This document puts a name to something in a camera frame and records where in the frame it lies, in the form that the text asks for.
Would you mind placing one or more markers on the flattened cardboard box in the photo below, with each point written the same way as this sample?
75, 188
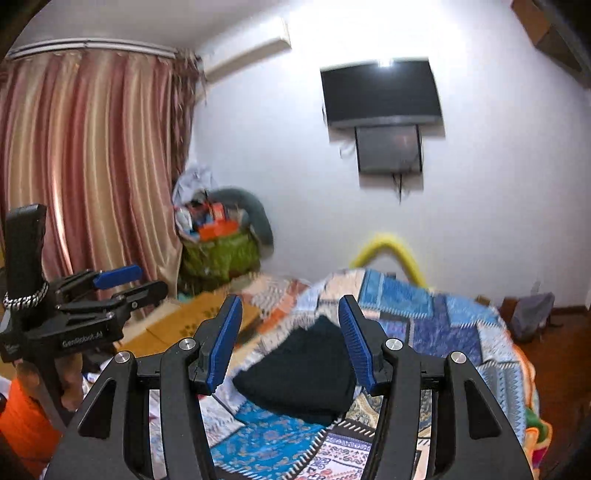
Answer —
184, 318

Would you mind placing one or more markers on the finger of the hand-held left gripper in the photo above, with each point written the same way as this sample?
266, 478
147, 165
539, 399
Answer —
147, 291
115, 276

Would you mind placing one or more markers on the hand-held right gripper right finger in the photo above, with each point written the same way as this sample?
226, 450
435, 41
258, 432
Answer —
358, 341

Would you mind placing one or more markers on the orange patterned bedsheet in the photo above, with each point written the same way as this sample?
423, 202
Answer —
277, 300

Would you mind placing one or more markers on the person's left forearm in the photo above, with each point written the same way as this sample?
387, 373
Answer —
71, 383

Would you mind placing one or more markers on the wooden cabinet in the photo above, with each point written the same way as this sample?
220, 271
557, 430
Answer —
554, 37

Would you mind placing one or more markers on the grey backpack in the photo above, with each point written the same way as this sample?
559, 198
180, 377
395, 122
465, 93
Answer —
531, 314

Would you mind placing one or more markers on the white air conditioner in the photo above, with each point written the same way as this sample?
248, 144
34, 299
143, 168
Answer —
249, 55

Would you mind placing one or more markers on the grey box under television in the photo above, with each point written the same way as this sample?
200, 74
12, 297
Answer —
388, 147

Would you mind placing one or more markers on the green bag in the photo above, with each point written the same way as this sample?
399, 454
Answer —
217, 258

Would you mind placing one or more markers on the blue patchwork blanket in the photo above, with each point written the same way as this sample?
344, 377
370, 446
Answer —
461, 332

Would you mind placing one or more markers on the orange box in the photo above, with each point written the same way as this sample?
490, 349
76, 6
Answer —
217, 229

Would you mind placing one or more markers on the person's orange clothing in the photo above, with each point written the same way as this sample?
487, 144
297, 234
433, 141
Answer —
27, 424

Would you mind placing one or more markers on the dark pants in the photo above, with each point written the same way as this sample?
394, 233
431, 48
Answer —
295, 374

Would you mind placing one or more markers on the white curtain rail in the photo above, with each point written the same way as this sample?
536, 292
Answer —
92, 44

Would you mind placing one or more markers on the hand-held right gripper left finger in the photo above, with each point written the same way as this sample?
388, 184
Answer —
224, 341

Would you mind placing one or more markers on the grey cushion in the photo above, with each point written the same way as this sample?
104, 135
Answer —
261, 217

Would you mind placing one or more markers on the white crumpled bag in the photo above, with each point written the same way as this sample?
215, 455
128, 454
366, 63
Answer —
194, 184

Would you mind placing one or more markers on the yellow foam tube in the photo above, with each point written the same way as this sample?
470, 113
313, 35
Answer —
388, 242

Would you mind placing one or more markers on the black wall television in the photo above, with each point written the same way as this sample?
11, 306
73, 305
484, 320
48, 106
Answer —
381, 92

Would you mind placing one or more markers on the striped pink curtain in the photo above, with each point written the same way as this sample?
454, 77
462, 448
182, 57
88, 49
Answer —
92, 161

